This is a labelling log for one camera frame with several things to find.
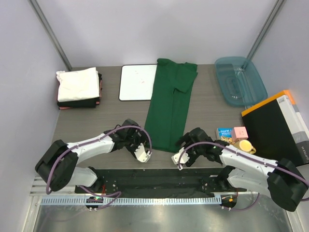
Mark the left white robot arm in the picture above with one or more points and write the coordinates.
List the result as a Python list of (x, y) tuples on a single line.
[(58, 166)]

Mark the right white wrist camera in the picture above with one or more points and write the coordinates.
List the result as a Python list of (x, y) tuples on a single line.
[(180, 158)]

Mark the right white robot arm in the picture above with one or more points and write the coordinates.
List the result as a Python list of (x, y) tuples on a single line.
[(279, 180)]

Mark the yellow cup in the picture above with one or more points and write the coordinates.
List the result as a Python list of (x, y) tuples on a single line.
[(246, 146)]

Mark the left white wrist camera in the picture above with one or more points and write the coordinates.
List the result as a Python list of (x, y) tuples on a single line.
[(142, 154)]

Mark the black orange file box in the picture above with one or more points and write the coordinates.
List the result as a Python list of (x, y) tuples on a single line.
[(277, 130)]

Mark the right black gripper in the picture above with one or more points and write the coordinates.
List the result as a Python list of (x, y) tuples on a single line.
[(186, 138)]

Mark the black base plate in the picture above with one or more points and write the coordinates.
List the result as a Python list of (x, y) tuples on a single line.
[(163, 183)]

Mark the white board mat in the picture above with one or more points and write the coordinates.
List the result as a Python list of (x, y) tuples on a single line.
[(136, 82)]

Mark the colourful picture book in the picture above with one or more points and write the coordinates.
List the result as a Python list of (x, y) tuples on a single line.
[(225, 134)]

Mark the teal plastic bin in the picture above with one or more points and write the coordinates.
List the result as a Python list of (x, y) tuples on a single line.
[(239, 81)]

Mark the aluminium rail frame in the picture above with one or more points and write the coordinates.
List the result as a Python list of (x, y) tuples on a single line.
[(194, 207)]

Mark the green polo t shirt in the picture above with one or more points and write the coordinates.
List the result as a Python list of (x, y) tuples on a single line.
[(168, 110)]

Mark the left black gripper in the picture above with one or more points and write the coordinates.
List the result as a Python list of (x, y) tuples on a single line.
[(143, 138)]

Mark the pink block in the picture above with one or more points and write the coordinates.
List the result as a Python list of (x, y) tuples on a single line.
[(239, 133)]

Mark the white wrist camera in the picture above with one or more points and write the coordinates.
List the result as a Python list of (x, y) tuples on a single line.
[(180, 158), (142, 154)]

